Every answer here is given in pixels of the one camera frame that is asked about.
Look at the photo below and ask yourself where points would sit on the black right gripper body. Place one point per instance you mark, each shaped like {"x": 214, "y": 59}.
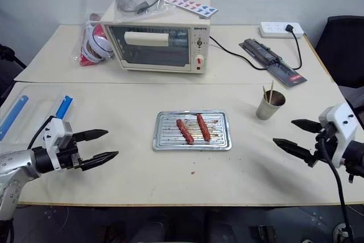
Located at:
{"x": 324, "y": 147}

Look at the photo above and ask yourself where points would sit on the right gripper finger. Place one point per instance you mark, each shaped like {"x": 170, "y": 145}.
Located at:
{"x": 293, "y": 147}
{"x": 307, "y": 125}

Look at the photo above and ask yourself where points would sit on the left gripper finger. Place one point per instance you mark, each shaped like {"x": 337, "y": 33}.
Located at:
{"x": 91, "y": 134}
{"x": 98, "y": 160}

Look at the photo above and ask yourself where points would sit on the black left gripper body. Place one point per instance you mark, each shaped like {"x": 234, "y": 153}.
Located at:
{"x": 69, "y": 159}

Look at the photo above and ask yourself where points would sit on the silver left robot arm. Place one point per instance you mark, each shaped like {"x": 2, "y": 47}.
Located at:
{"x": 17, "y": 162}

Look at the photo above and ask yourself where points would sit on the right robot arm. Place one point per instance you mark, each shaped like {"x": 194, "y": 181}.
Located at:
{"x": 355, "y": 157}

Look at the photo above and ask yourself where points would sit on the wooden chopstick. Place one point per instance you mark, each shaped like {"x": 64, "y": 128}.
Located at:
{"x": 265, "y": 93}
{"x": 271, "y": 90}

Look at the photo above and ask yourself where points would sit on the steel cup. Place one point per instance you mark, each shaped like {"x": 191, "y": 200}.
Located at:
{"x": 267, "y": 110}

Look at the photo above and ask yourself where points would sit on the clear plastic box blue latches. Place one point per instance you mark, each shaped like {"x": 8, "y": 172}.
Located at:
{"x": 34, "y": 98}

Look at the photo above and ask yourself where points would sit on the ribbed metal baking tray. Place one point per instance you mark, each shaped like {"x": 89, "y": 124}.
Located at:
{"x": 167, "y": 137}

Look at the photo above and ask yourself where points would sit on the black tool on packaging card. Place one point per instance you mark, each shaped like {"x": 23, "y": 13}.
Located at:
{"x": 270, "y": 58}

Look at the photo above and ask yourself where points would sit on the black office chair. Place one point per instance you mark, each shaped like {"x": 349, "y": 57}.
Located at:
{"x": 341, "y": 49}

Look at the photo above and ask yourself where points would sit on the sneaker on floor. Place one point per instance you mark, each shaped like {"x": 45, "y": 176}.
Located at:
{"x": 342, "y": 233}

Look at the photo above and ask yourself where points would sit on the clear bag red white items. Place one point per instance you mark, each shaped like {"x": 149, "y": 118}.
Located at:
{"x": 95, "y": 46}

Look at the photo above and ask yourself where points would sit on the red sausage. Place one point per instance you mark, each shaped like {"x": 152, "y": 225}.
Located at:
{"x": 204, "y": 127}
{"x": 185, "y": 132}

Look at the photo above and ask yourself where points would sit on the white power strip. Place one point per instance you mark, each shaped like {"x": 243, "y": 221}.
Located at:
{"x": 273, "y": 29}

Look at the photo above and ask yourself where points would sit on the cream toaster oven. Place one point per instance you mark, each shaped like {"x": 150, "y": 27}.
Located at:
{"x": 156, "y": 45}

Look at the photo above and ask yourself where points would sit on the dark stand beside table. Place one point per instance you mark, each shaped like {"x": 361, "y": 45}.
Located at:
{"x": 8, "y": 55}

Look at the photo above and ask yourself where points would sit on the clear bag with black items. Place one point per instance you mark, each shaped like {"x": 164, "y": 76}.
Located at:
{"x": 133, "y": 1}

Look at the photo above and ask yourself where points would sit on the white card with heart shapes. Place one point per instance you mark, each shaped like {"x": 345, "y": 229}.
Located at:
{"x": 193, "y": 5}

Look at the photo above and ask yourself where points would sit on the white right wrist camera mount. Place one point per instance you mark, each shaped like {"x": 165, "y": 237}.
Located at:
{"x": 342, "y": 125}

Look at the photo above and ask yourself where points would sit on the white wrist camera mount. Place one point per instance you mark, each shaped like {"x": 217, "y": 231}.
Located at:
{"x": 342, "y": 125}
{"x": 55, "y": 133}

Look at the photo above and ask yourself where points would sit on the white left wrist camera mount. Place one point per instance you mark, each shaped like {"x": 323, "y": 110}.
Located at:
{"x": 55, "y": 133}

